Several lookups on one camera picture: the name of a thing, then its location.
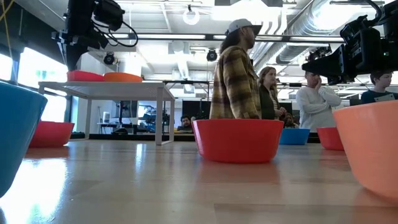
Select blue plastic mini bowl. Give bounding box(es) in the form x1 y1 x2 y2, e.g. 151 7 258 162
0 81 49 198
279 128 311 146

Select person's cap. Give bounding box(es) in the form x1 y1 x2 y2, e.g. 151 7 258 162
225 18 263 36

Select long ceiling light strip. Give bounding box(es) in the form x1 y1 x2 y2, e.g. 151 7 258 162
107 32 345 43

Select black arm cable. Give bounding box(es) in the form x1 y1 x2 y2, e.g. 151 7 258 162
91 18 139 48
366 0 384 22

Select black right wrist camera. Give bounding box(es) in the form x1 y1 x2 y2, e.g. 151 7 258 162
340 14 371 40

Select yellow cable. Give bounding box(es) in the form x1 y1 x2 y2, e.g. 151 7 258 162
0 0 16 63

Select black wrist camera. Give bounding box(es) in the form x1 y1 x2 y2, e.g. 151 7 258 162
340 14 371 40
93 0 126 31

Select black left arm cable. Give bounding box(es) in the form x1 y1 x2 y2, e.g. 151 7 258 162
91 18 139 48

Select orange plastic mini bowl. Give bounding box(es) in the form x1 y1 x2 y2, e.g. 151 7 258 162
103 72 144 83
332 100 398 202

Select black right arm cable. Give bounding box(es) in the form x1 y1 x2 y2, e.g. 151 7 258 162
366 0 384 22

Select white perforated metal riser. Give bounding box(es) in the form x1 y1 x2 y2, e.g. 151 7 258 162
37 81 176 146

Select black ceiling-mounted device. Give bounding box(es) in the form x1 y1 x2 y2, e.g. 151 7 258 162
306 45 333 63

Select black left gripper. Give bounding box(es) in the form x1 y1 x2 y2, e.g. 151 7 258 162
51 15 109 72

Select person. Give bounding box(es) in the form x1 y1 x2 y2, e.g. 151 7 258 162
257 65 287 121
209 18 264 121
281 111 298 129
295 70 343 133
176 114 196 132
360 70 398 105

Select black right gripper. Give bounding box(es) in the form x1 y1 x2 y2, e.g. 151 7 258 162
301 29 384 85

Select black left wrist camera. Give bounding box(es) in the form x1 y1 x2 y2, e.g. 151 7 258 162
93 0 126 31

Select black partition panels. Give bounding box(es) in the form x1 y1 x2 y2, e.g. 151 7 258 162
182 100 293 121

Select white ring ceiling lamp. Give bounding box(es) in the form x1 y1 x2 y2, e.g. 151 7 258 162
182 4 201 26

